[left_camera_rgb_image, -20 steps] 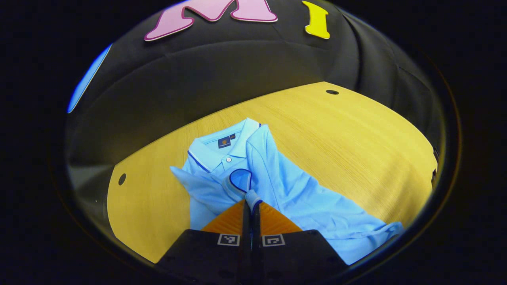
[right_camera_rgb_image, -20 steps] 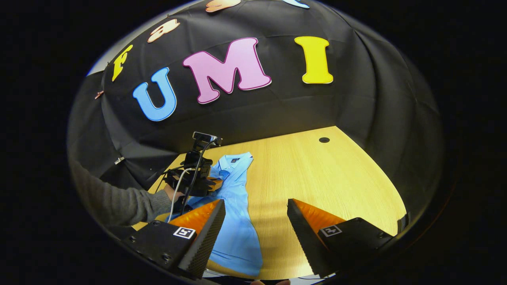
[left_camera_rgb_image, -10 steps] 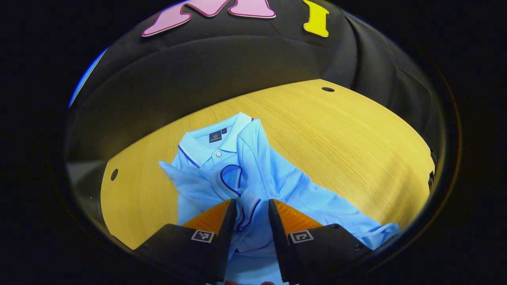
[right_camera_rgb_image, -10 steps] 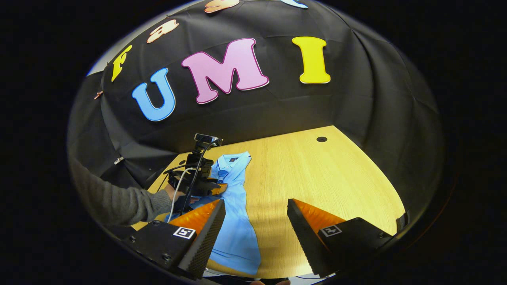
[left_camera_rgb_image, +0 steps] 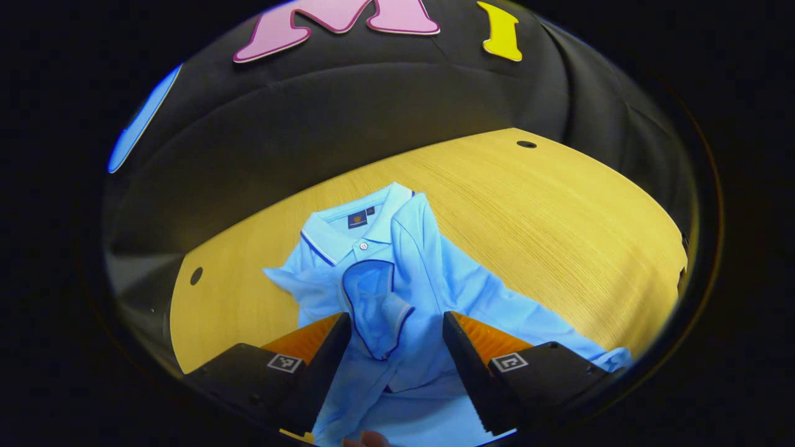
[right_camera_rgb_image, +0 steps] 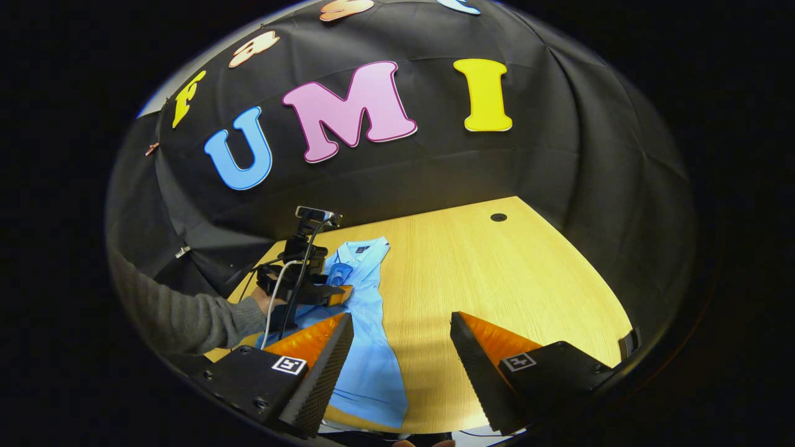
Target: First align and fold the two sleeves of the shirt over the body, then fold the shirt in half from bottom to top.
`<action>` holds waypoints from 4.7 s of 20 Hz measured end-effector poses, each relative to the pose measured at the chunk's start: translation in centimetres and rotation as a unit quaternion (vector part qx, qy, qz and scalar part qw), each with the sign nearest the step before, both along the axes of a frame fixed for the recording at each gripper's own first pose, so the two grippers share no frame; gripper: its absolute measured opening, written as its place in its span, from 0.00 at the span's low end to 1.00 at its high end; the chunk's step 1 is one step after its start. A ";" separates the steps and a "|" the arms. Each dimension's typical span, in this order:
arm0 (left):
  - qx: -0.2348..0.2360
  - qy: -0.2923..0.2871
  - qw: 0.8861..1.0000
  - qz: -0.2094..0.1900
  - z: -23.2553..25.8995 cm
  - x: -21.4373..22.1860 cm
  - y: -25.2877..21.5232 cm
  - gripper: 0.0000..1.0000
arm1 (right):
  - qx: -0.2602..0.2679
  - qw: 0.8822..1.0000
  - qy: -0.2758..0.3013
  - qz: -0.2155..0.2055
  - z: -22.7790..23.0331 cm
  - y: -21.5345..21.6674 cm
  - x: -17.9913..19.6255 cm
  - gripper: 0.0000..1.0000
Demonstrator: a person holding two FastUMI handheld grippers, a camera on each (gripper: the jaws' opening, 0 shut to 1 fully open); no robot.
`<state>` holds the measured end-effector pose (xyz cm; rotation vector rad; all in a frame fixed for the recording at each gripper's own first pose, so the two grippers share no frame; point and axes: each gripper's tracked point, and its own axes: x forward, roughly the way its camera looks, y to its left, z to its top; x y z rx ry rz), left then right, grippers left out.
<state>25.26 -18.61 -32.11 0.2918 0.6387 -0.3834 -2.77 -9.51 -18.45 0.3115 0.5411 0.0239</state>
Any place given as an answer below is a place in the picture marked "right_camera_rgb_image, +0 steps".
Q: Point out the small orange backdrop clamp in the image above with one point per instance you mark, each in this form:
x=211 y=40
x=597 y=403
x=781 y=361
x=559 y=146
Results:
x=152 y=149

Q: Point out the black table edge clamp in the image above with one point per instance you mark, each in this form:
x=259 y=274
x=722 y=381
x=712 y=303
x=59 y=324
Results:
x=629 y=343

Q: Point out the small white backdrop clip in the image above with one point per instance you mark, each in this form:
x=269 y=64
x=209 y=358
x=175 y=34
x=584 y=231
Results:
x=182 y=252

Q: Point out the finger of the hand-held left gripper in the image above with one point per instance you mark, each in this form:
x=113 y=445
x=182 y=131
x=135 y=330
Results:
x=338 y=294

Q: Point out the black backdrop cloth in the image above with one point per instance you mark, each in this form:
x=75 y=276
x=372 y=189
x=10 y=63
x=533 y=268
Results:
x=559 y=124

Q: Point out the light blue T-shirt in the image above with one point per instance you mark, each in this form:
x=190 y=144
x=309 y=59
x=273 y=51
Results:
x=372 y=372

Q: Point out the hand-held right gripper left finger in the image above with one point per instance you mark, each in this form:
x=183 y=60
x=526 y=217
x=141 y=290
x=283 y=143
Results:
x=323 y=379

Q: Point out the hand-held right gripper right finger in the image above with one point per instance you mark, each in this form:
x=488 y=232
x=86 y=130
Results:
x=481 y=379

